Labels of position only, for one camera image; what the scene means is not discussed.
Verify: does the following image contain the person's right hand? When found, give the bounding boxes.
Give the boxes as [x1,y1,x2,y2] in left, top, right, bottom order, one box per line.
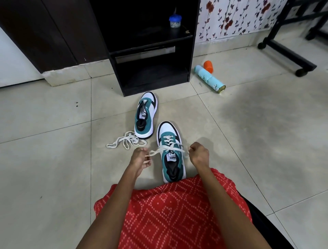
[189,142,210,169]

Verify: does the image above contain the person's left hand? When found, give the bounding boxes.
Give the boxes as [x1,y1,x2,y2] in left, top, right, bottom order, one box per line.
[129,147,153,171]

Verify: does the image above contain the white shoelace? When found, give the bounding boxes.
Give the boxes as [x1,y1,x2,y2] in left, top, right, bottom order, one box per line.
[145,136,190,160]
[106,131,148,150]

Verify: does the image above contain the person's right forearm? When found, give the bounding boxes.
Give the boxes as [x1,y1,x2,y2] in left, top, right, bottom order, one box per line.
[199,166,271,249]

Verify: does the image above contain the person's left forearm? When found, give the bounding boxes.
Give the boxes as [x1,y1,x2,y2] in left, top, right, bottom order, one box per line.
[76,164,140,249]

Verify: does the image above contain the laced teal white sneaker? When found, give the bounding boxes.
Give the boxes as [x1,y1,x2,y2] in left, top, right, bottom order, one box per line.
[156,121,187,184]

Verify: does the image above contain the loose white shoelace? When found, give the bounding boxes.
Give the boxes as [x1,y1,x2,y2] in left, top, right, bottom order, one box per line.
[106,131,148,150]

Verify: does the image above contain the unlaced teal white sneaker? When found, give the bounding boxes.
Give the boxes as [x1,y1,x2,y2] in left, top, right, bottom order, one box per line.
[134,91,157,140]

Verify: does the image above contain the red patterned dress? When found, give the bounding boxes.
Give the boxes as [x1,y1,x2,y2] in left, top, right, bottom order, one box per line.
[94,168,253,249]

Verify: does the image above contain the light blue spray can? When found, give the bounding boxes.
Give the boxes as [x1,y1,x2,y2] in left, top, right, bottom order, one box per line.
[194,65,226,94]

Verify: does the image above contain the black trousers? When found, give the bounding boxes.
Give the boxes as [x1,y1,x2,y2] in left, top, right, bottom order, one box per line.
[238,192,292,249]

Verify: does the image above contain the black wooden shelf cabinet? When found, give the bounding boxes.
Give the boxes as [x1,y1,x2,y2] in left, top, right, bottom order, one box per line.
[88,0,201,97]

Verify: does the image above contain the blue lidded plastic jar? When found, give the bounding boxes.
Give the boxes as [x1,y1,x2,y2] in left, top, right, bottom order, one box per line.
[169,14,182,29]

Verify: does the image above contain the black metal wheeled stand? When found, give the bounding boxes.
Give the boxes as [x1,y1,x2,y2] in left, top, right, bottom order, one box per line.
[257,0,328,77]

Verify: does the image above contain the dark brown wooden wardrobe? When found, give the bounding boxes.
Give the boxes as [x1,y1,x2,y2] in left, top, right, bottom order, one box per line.
[0,0,109,74]

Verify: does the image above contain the white door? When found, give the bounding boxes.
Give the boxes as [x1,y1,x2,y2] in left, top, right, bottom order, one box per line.
[0,27,45,88]

